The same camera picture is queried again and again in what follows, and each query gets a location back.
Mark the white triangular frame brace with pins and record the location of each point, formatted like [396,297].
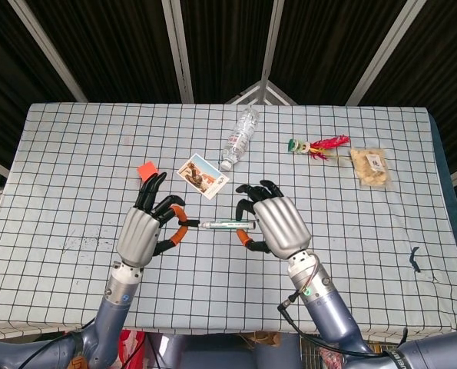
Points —
[247,94]

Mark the red plastic bag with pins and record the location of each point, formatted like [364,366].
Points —
[130,346]

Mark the orange cube block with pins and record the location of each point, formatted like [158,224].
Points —
[146,171]

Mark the white black checked tablecloth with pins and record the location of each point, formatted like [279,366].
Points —
[59,153]

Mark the left blue grey robot arm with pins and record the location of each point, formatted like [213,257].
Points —
[113,319]

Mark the clear plastic water bottle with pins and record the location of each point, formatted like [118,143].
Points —
[239,138]

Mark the green white marker pen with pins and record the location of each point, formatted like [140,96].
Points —
[224,225]

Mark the black marker cap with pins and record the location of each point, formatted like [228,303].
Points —
[191,223]

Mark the right blue grey robot arm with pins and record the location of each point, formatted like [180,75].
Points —
[328,315]

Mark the white metal frame post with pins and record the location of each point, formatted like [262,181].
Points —
[383,50]
[47,50]
[179,50]
[274,38]

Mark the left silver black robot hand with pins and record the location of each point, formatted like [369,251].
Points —
[136,234]

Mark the photo postcard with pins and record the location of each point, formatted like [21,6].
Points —
[201,175]

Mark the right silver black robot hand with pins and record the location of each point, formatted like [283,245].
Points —
[282,227]

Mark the red yellow feather shuttlecock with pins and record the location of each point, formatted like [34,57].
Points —
[324,145]

